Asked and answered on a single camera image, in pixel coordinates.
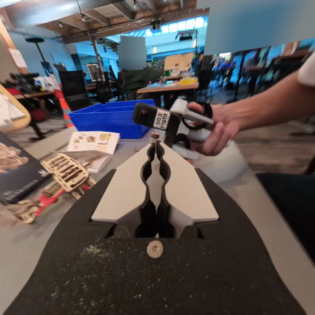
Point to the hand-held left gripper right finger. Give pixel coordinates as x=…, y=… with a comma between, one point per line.
x=192, y=196

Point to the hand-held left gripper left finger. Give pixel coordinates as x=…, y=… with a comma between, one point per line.
x=118, y=196

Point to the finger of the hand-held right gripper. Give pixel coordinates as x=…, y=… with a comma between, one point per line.
x=226, y=164

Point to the small wooden peg piece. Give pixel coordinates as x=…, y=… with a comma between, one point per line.
x=155, y=135

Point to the person's right forearm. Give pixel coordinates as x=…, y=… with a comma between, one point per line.
x=270, y=103

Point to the grey desk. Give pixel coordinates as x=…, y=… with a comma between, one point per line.
x=19, y=246

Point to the person's right hand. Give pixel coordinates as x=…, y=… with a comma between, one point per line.
x=221, y=128

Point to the wooden work table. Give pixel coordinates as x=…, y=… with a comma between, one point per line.
x=167, y=88

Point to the blue plastic bin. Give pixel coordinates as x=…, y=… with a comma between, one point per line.
x=105, y=120

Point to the black office chair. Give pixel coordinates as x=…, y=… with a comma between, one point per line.
x=105, y=88
x=73, y=88

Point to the yellow box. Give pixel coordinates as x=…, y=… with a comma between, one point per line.
x=189, y=82

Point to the wooden biplane model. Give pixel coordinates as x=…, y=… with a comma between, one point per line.
x=69, y=172

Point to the pale document stand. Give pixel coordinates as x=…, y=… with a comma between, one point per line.
x=188, y=60
x=172, y=62

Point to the instruction booklet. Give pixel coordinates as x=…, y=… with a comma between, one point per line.
x=93, y=141

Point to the black chair seat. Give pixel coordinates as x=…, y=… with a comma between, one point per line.
x=290, y=209

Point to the orange traffic cone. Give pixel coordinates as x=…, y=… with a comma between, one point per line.
x=64, y=104

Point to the black model kit box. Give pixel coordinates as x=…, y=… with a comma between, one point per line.
x=19, y=177

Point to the red bag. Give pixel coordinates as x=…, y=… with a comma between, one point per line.
x=39, y=115

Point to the person's white t-shirt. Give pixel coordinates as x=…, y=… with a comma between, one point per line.
x=307, y=71

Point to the wooden instruction board stand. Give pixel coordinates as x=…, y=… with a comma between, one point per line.
x=14, y=115

